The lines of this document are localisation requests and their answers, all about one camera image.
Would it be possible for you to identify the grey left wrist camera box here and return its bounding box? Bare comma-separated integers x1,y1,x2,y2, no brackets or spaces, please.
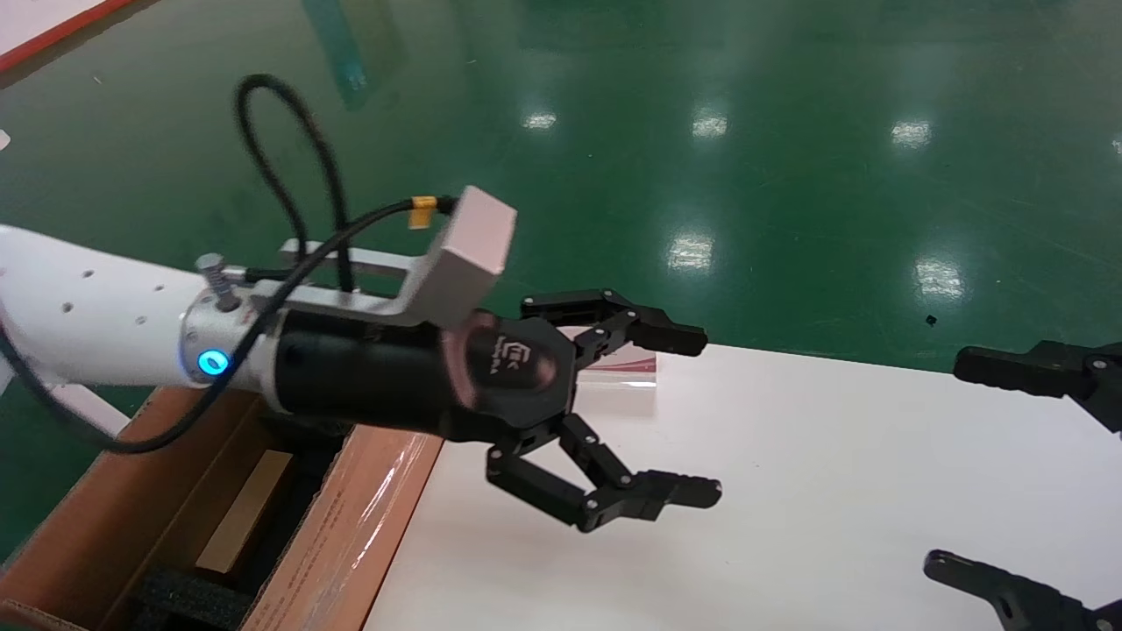
279,184,518,330

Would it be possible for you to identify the small cardboard box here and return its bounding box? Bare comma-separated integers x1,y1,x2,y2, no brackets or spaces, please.
195,450,295,575

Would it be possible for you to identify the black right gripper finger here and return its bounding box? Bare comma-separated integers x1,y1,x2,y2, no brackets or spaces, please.
922,549,1122,631
953,342,1122,436

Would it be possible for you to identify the acrylic sign with red stripe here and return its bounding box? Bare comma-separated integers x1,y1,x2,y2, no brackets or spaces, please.
561,326,658,391

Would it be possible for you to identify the black looped cable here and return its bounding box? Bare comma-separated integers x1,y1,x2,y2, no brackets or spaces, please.
233,73,356,299

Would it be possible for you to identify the black cable with yellow tag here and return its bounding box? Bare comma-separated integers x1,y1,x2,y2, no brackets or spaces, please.
0,195,457,455

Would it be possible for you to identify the black foam pad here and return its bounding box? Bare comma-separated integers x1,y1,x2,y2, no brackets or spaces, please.
131,568,255,631

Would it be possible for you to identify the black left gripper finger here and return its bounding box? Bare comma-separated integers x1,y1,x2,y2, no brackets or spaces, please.
485,412,724,534
520,287,709,378

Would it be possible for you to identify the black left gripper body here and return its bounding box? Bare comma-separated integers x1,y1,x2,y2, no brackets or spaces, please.
267,307,579,443

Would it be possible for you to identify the large open cardboard box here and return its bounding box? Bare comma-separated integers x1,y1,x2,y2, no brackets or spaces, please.
0,386,445,631

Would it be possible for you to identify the white tubular frame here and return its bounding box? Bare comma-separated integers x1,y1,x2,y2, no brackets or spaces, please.
0,355,132,436

